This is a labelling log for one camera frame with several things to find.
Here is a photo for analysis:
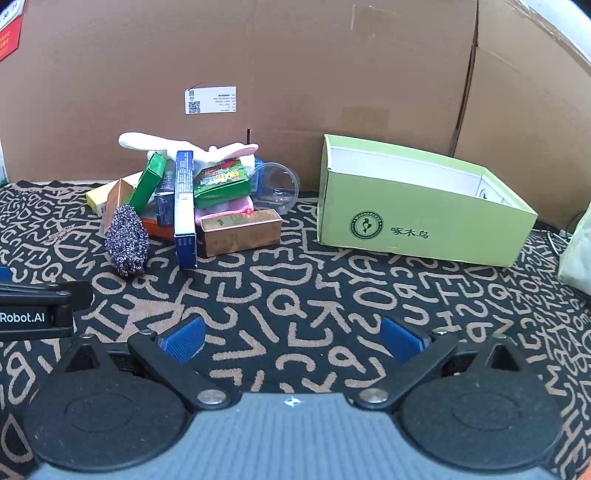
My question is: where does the yellow and white box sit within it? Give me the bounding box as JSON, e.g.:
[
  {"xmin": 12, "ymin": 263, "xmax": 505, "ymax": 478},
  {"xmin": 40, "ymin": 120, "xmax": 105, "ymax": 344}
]
[{"xmin": 85, "ymin": 178, "xmax": 139, "ymax": 215}]

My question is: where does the grey cable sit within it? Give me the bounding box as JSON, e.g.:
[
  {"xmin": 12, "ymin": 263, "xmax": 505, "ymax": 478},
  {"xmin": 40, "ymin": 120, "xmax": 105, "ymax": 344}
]
[{"xmin": 545, "ymin": 228, "xmax": 573, "ymax": 252}]

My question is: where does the clear plastic cup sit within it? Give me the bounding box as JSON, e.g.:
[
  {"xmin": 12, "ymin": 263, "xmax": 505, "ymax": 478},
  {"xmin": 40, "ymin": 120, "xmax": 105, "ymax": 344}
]
[{"xmin": 249, "ymin": 161, "xmax": 301, "ymax": 214}]

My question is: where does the plain large cardboard box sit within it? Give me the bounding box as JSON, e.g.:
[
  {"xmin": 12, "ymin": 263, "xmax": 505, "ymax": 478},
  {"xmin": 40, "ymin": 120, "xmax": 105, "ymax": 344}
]
[{"xmin": 452, "ymin": 0, "xmax": 591, "ymax": 232}]

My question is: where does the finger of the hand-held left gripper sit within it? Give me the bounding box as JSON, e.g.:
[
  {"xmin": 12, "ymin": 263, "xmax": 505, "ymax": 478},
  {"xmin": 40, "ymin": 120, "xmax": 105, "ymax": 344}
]
[{"xmin": 0, "ymin": 265, "xmax": 70, "ymax": 300}]

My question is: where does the gold brown box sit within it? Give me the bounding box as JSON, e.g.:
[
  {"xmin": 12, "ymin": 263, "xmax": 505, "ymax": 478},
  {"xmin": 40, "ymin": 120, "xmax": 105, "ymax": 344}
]
[{"xmin": 196, "ymin": 209, "xmax": 283, "ymax": 258}]

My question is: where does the large labelled cardboard box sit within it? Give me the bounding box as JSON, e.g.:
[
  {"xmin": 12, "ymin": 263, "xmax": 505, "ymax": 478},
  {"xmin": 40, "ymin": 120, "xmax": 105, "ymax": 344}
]
[{"xmin": 0, "ymin": 0, "xmax": 478, "ymax": 204}]

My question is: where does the pink mesh cloth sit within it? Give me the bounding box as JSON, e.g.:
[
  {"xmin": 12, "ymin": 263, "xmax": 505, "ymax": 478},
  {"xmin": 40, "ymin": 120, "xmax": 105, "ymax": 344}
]
[{"xmin": 195, "ymin": 196, "xmax": 254, "ymax": 222}]

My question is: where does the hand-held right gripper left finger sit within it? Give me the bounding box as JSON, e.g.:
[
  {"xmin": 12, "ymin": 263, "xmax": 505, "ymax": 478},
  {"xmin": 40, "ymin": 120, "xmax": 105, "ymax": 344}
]
[{"xmin": 62, "ymin": 316, "xmax": 234, "ymax": 412}]

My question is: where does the green snack packet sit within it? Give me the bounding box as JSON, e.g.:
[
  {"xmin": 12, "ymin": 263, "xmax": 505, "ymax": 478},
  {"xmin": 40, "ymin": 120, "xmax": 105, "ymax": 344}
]
[{"xmin": 193, "ymin": 159, "xmax": 252, "ymax": 208}]

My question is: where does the steel wool scrubber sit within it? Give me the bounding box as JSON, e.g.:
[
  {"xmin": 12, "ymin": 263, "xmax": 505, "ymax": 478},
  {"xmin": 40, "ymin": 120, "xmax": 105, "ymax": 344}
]
[{"xmin": 104, "ymin": 204, "xmax": 151, "ymax": 277}]

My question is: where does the white shipping label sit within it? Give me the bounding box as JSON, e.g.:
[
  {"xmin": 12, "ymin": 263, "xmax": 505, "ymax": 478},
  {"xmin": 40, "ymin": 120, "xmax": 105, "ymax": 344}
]
[{"xmin": 185, "ymin": 86, "xmax": 237, "ymax": 115}]

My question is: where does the white glove with pink cuff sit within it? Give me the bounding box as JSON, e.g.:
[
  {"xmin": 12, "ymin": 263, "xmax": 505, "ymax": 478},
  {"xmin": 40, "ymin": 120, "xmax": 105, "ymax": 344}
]
[{"xmin": 205, "ymin": 142, "xmax": 259, "ymax": 174}]

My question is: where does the white and orange box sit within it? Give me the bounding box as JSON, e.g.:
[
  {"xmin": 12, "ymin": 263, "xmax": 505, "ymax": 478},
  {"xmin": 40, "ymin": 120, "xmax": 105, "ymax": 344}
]
[{"xmin": 141, "ymin": 215, "xmax": 176, "ymax": 241}]

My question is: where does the light green shoe box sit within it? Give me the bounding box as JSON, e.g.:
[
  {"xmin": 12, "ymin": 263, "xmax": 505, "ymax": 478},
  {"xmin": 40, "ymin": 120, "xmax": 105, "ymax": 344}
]
[{"xmin": 316, "ymin": 134, "xmax": 539, "ymax": 267}]

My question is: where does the tall blue box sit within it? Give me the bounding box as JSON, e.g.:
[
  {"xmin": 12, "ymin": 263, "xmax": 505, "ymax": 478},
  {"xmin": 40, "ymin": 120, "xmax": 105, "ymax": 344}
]
[{"xmin": 174, "ymin": 150, "xmax": 198, "ymax": 269}]

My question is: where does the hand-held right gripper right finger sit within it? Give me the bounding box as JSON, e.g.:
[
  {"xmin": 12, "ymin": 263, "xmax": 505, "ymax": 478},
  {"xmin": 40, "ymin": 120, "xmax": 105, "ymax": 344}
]
[{"xmin": 355, "ymin": 318, "xmax": 529, "ymax": 411}]

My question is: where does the black letter-patterned mat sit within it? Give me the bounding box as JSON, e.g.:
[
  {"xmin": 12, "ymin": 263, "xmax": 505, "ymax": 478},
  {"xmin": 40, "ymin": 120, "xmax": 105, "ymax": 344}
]
[{"xmin": 0, "ymin": 180, "xmax": 591, "ymax": 480}]

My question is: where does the red wall calendar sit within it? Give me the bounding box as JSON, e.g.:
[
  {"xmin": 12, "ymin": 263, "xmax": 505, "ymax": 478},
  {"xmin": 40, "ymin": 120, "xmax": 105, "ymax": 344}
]
[{"xmin": 0, "ymin": 0, "xmax": 24, "ymax": 61}]

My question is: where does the copper triangular box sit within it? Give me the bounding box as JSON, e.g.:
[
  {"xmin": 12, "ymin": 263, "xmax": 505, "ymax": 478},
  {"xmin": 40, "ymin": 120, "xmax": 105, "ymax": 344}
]
[{"xmin": 100, "ymin": 179, "xmax": 136, "ymax": 236}]

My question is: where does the tall green box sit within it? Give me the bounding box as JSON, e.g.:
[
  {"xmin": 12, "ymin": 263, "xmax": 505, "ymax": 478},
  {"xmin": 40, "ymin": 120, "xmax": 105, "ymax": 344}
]
[{"xmin": 128, "ymin": 152, "xmax": 167, "ymax": 213}]

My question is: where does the white fabric bag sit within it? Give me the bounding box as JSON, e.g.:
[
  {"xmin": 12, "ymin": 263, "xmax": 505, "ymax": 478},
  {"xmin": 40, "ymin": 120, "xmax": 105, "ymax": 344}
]
[{"xmin": 558, "ymin": 210, "xmax": 591, "ymax": 296}]

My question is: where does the white knit glove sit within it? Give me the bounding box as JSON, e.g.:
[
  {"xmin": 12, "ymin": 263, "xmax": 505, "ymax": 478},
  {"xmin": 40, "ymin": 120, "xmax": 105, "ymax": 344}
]
[{"xmin": 119, "ymin": 132, "xmax": 211, "ymax": 172}]

